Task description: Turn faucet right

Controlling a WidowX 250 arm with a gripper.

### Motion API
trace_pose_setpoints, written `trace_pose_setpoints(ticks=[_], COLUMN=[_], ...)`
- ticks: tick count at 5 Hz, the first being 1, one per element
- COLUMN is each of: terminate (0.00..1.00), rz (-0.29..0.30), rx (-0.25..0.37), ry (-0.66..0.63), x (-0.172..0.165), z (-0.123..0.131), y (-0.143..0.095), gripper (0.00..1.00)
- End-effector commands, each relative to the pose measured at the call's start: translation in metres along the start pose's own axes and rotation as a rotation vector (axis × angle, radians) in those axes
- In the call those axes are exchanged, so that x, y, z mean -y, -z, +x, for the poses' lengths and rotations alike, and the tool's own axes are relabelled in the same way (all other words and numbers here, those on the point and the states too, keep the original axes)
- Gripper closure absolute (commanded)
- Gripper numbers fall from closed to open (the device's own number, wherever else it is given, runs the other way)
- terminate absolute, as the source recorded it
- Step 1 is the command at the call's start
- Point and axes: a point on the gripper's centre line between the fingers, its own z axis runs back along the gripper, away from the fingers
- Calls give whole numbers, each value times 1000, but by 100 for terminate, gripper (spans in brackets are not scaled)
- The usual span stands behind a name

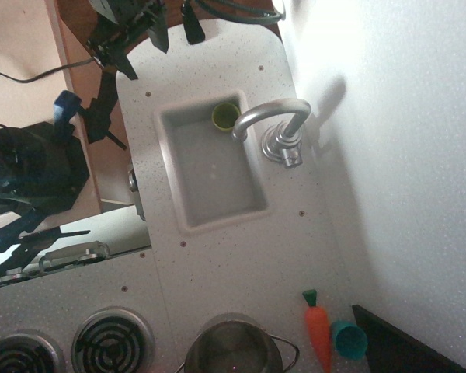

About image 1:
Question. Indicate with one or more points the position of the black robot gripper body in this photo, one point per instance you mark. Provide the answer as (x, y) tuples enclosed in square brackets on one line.
[(120, 24)]

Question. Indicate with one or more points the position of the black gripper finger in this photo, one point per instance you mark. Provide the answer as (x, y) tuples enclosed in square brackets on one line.
[(122, 64), (158, 35)]

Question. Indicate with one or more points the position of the silver curved faucet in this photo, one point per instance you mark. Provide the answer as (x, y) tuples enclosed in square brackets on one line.
[(280, 143)]

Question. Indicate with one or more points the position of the black clamp on counter edge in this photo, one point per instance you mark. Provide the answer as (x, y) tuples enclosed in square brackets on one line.
[(193, 30)]

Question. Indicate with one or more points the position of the blue clamp upper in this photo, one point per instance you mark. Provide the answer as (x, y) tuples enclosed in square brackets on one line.
[(66, 106)]

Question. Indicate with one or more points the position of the blue clamp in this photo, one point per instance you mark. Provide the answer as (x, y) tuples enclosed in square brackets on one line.
[(66, 106), (9, 234)]

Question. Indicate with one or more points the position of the yellow-green plastic cup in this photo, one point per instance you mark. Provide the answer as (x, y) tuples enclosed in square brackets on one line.
[(224, 116)]

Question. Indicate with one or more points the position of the silver cabinet knob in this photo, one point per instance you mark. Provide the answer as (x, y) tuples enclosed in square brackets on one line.
[(132, 180)]

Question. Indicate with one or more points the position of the white toy sink basin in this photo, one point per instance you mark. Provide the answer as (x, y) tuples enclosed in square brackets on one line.
[(214, 180)]

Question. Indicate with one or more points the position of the blue clamp lower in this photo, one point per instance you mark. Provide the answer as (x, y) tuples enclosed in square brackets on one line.
[(9, 234)]

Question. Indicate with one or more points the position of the black coil burner right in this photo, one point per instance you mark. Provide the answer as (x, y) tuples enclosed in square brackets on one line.
[(113, 339)]

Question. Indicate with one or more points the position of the black coil burner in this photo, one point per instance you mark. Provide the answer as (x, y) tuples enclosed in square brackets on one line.
[(113, 339), (30, 351)]

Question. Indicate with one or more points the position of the stainless steel pot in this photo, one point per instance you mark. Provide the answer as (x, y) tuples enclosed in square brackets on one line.
[(237, 346)]

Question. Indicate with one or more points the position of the black coil burner left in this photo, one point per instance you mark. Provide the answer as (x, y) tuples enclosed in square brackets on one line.
[(30, 351)]

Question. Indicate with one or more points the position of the orange toy carrot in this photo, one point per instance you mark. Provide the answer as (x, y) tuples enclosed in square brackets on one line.
[(317, 323)]

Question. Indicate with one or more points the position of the teal plastic cup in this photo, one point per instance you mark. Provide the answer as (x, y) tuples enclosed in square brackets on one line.
[(349, 340)]

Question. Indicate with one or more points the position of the black panel corner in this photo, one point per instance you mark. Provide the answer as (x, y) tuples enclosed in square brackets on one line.
[(392, 350)]

